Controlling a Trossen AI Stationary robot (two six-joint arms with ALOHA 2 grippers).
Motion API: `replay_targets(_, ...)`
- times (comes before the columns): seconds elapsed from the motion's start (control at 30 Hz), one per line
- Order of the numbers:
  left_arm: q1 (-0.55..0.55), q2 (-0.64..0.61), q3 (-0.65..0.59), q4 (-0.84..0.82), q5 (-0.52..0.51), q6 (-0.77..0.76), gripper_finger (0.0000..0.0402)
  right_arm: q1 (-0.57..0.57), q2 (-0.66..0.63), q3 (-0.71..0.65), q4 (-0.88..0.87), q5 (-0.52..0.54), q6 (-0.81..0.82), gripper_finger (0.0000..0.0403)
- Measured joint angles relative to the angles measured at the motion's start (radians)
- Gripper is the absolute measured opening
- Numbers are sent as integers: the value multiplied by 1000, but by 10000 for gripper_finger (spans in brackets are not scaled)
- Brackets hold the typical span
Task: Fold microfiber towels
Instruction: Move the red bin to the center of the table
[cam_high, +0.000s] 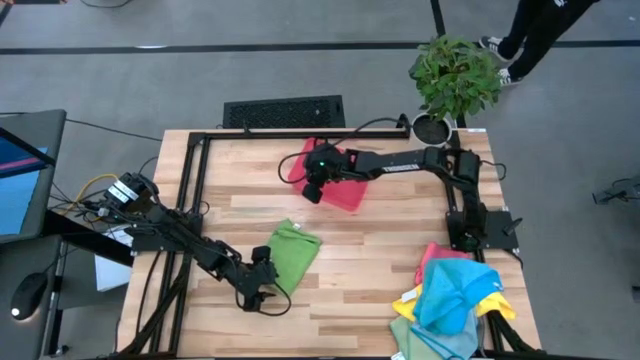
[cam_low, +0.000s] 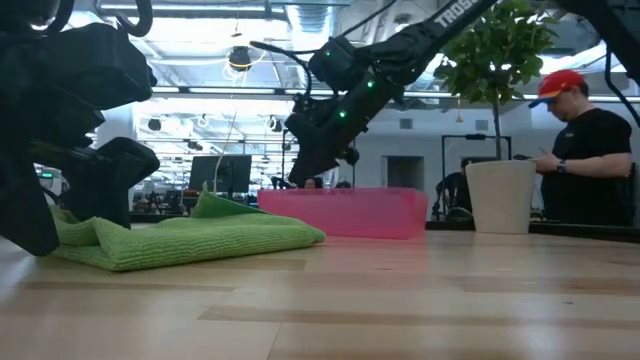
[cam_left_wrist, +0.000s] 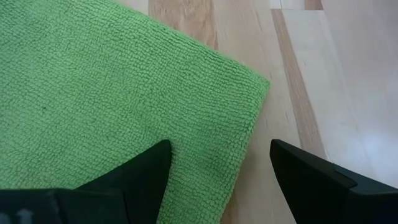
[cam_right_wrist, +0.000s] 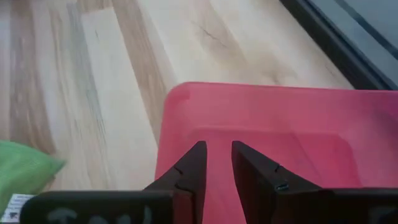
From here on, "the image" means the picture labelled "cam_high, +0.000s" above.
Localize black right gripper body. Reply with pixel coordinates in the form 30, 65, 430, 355
301, 143, 357, 205

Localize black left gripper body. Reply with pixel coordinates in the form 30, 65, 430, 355
234, 244, 276, 312

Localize red plastic tray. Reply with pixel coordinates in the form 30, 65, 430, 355
287, 137, 370, 213

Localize bright green microfiber towel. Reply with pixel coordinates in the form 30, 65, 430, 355
264, 218, 323, 297

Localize bright blue microfiber towel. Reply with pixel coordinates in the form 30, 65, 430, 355
412, 258, 505, 337

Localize light blue microfiber towel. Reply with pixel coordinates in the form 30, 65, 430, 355
409, 309, 482, 360

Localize pink microfiber towel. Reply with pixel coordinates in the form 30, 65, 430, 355
413, 242, 474, 287

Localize yellow microfiber towel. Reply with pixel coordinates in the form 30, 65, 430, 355
392, 284, 517, 322

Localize black mesh computer case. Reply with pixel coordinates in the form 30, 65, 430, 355
222, 94, 347, 130

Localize white box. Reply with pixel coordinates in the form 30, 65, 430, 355
94, 227, 135, 293

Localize green leafy plant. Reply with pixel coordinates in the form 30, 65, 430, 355
408, 33, 504, 121

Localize black computer mouse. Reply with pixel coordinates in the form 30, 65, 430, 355
10, 272, 49, 321

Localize dark grey side desk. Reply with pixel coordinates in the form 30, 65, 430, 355
0, 234, 66, 360

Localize grey monitor with blue screen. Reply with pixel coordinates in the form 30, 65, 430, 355
0, 108, 68, 245

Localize person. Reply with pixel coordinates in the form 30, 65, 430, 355
477, 0, 599, 86

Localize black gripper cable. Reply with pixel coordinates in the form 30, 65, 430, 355
234, 279, 293, 317
277, 117, 407, 185

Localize yellow cable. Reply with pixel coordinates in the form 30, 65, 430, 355
74, 173, 119, 214

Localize thin black floor cable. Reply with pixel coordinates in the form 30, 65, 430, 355
64, 118, 164, 143

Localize black tangled cables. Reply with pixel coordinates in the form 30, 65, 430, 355
592, 174, 640, 205

